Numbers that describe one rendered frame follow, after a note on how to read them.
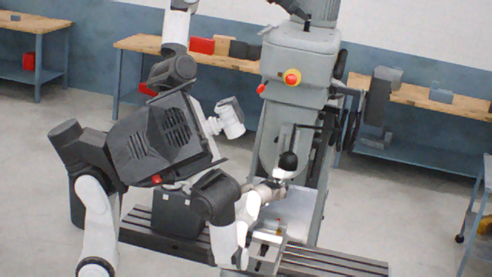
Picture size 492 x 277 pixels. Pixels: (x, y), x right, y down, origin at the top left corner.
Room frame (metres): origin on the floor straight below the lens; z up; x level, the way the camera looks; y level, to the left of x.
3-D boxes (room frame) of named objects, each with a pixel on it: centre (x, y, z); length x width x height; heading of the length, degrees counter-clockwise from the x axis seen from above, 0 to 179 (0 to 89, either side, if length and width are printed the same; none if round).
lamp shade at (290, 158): (1.90, -0.17, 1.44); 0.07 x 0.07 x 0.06
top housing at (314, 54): (2.11, -0.16, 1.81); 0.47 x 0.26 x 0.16; 171
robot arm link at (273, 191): (2.02, -0.11, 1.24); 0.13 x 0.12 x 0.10; 56
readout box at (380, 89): (2.33, -0.54, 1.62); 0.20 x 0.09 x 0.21; 171
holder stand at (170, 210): (2.16, 0.24, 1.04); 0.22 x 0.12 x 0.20; 80
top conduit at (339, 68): (2.10, -0.31, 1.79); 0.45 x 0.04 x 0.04; 171
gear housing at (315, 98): (2.13, -0.17, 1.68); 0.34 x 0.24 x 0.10; 171
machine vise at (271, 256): (2.06, -0.16, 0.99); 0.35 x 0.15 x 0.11; 170
